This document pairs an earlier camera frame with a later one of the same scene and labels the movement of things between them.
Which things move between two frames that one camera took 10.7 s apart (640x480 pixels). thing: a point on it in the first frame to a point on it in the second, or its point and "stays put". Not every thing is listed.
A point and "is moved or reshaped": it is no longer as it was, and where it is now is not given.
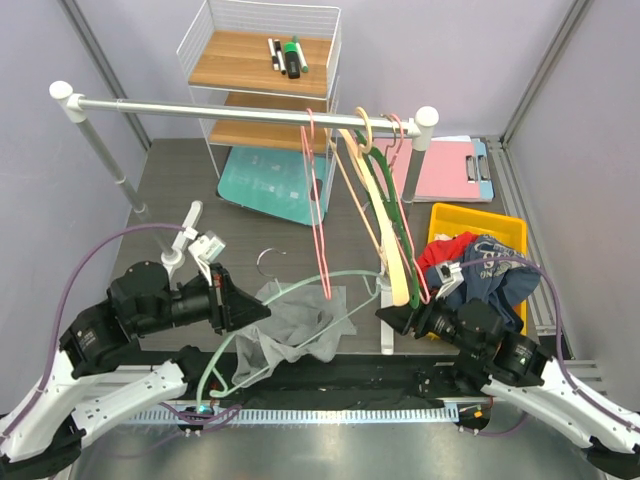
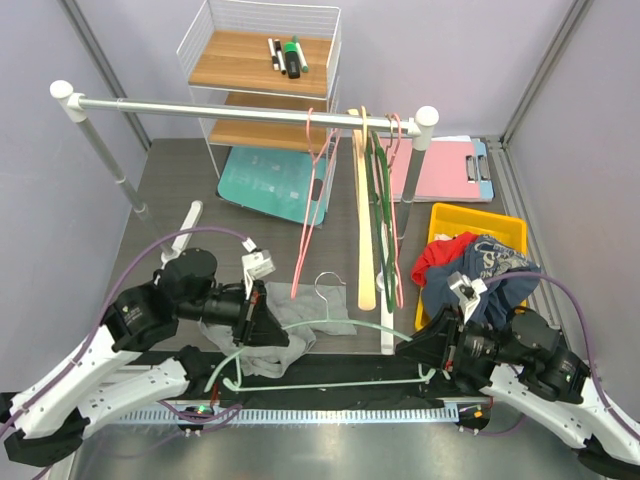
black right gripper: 403,316 to 436,343
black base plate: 212,377 stays put
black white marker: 275,60 stays put
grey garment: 304,320 is moved or reshaped
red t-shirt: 440,252 stays put
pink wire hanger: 315,201 to 320,160
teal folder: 290,183 stays put
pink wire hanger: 426,295 to 398,292
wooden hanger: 401,290 to 364,216
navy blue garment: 497,272 stays put
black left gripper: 230,303 to 259,323
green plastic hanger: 384,183 to 382,209
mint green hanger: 225,389 to 239,387
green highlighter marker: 292,60 stays put
